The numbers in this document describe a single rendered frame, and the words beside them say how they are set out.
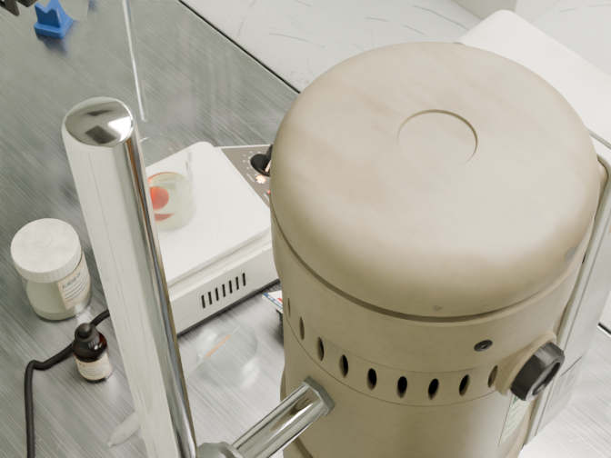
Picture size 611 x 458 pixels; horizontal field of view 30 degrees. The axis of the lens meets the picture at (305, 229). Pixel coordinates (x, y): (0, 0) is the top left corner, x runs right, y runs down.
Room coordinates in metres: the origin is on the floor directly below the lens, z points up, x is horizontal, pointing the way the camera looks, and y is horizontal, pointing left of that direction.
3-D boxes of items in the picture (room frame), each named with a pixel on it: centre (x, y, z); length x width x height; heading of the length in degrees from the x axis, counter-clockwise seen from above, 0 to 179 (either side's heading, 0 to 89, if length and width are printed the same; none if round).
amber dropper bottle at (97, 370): (0.50, 0.19, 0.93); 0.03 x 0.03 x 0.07
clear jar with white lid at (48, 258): (0.58, 0.23, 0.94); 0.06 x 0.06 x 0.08
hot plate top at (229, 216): (0.61, 0.11, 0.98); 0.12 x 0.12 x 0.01; 33
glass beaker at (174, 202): (0.61, 0.12, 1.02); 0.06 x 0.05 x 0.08; 144
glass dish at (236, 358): (0.51, 0.07, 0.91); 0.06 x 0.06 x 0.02
